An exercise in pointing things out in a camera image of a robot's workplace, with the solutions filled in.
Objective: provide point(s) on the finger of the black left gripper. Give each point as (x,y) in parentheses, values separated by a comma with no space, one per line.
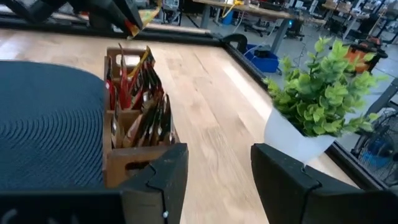
(130,11)
(104,14)

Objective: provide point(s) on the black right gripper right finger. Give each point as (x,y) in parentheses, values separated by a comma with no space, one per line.
(280,186)

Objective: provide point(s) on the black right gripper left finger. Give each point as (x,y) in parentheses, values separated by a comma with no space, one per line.
(168,183)

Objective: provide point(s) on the orange tea packet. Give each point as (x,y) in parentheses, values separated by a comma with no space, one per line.
(140,63)
(147,14)

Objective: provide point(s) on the wooden tea organizer box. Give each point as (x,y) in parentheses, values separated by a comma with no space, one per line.
(130,161)

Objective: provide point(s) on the green plant in white pot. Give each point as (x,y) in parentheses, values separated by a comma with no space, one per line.
(320,99)

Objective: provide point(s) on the black floor fan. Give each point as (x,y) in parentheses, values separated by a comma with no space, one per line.
(379,149)

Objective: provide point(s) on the wooden desk grey legs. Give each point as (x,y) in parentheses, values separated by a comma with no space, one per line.
(248,9)

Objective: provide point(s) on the round blue woven placemat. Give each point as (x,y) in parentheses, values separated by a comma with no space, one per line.
(46,124)

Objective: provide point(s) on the blue plastic bin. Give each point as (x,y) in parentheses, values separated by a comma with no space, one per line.
(264,60)

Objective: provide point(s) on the orange black shop vacuum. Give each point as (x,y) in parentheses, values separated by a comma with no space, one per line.
(360,54)

